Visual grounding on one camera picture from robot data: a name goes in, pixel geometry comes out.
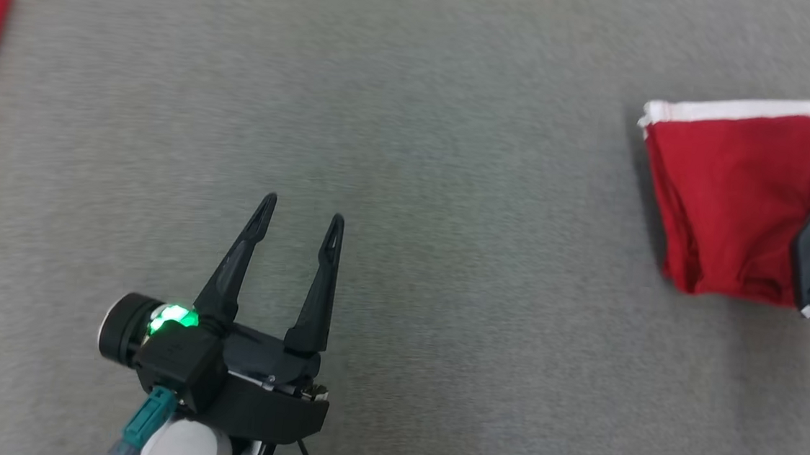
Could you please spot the teal left camera connector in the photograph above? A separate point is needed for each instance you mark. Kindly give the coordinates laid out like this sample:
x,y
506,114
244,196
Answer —
x,y
148,417

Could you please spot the red shorts with white waistband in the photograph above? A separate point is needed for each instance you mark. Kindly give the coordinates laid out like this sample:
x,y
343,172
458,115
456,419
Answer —
x,y
732,203

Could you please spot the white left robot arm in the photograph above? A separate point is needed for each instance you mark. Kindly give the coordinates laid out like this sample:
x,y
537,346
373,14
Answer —
x,y
185,449

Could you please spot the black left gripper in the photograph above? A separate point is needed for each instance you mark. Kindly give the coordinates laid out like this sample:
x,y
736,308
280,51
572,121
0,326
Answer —
x,y
268,405

